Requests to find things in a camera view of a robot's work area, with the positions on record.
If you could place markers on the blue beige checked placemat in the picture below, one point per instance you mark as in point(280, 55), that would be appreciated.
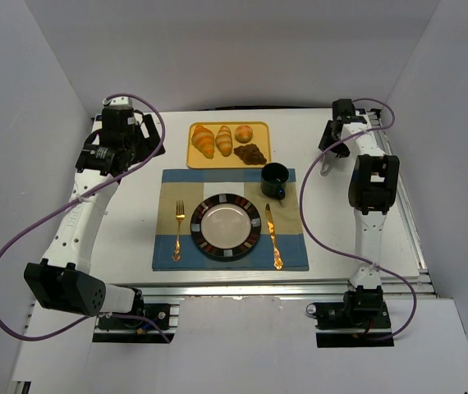
point(194, 186)

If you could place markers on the gold knife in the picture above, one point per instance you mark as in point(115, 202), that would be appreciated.
point(277, 258)

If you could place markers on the brown chocolate croissant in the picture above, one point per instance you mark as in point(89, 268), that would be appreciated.
point(250, 154)

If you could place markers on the yellow plastic tray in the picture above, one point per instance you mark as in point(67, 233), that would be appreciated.
point(195, 159)

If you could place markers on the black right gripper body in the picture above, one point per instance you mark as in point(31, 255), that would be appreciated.
point(332, 137)

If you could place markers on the dark rimmed ceramic plate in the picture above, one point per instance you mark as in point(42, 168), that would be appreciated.
point(225, 226)

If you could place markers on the gold fork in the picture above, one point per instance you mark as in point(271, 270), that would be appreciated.
point(180, 217)

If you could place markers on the large striped croissant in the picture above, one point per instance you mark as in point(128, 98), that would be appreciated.
point(203, 139)

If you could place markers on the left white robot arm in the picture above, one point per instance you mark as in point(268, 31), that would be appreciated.
point(61, 280)

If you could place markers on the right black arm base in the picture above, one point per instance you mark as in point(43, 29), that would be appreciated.
point(360, 320)

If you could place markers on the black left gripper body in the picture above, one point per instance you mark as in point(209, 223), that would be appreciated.
point(148, 134)

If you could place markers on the round orange bun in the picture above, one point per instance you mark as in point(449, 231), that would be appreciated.
point(244, 133)

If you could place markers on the small striped croissant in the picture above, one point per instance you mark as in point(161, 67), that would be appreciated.
point(223, 141)

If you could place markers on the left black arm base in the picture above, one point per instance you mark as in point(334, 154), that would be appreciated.
point(159, 328)

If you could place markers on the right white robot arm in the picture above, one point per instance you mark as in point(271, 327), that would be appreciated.
point(372, 192)

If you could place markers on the dark green mug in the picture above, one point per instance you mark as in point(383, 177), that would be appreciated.
point(274, 177)

